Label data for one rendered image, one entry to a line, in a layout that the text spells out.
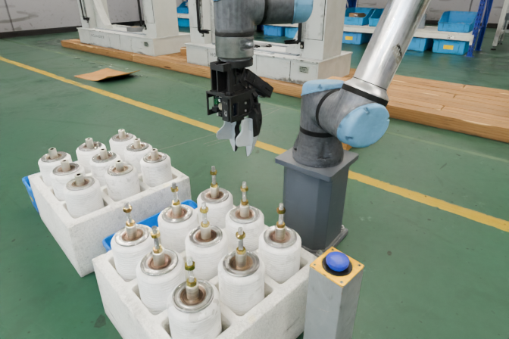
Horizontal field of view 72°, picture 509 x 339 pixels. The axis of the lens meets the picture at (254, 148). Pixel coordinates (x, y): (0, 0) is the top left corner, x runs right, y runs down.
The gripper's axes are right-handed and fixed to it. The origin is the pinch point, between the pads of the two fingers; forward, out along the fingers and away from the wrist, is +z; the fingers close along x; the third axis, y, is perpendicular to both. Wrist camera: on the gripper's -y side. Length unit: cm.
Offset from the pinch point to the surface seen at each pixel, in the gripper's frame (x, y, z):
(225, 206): -7.0, -0.1, 19.2
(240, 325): 16.6, 19.4, 25.5
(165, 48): -279, -176, 29
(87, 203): -41, 21, 22
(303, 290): 19.5, 2.1, 28.5
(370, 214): 11, -56, 43
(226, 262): 8.6, 14.8, 18.2
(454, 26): -60, -435, 12
